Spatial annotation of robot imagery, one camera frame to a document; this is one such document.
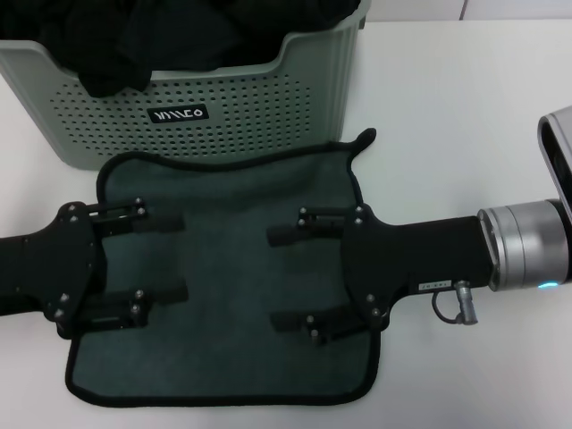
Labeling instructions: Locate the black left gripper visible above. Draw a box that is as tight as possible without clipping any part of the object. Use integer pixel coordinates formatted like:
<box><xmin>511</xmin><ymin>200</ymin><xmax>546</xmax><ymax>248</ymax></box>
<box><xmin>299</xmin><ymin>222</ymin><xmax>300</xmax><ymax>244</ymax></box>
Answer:
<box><xmin>0</xmin><ymin>196</ymin><xmax>189</xmax><ymax>338</ymax></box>

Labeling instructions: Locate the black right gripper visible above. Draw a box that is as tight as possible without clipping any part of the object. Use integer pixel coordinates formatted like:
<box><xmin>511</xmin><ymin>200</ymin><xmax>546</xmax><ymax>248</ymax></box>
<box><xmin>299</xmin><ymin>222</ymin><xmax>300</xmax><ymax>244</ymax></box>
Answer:
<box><xmin>266</xmin><ymin>204</ymin><xmax>497</xmax><ymax>332</ymax></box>

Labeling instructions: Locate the dark green towel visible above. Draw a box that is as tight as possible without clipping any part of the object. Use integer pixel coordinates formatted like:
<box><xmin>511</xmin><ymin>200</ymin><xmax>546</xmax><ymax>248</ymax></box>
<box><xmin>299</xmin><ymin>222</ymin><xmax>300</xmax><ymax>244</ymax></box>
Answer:
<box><xmin>65</xmin><ymin>128</ymin><xmax>387</xmax><ymax>399</ymax></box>

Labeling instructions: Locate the green perforated plastic storage box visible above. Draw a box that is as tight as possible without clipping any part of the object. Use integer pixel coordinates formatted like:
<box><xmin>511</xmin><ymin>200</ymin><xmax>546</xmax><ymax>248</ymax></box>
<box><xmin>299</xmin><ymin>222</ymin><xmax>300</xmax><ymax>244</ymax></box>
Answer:
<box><xmin>0</xmin><ymin>0</ymin><xmax>372</xmax><ymax>173</ymax></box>

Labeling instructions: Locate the black brand label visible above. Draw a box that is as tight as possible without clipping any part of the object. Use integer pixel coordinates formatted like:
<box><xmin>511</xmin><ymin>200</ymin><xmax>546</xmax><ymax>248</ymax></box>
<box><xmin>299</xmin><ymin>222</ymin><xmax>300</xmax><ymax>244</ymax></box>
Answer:
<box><xmin>147</xmin><ymin>105</ymin><xmax>210</xmax><ymax>124</ymax></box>

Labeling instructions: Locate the black cloth pile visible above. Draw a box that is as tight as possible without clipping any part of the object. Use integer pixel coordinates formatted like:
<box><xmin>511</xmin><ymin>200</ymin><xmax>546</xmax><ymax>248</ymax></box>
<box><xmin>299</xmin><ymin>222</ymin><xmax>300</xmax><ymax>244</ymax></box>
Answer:
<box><xmin>0</xmin><ymin>0</ymin><xmax>364</xmax><ymax>98</ymax></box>

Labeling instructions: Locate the grey cable with metal connector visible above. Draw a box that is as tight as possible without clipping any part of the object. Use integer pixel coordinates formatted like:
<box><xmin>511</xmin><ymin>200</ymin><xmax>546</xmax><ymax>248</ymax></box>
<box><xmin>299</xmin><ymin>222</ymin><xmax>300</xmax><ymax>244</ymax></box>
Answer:
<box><xmin>431</xmin><ymin>280</ymin><xmax>480</xmax><ymax>325</ymax></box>

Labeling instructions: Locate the grey wrist camera housing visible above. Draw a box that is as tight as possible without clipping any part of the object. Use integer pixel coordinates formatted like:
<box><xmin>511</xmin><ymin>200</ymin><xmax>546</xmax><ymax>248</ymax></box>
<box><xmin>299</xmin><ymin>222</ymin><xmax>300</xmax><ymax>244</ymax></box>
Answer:
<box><xmin>537</xmin><ymin>105</ymin><xmax>572</xmax><ymax>203</ymax></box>

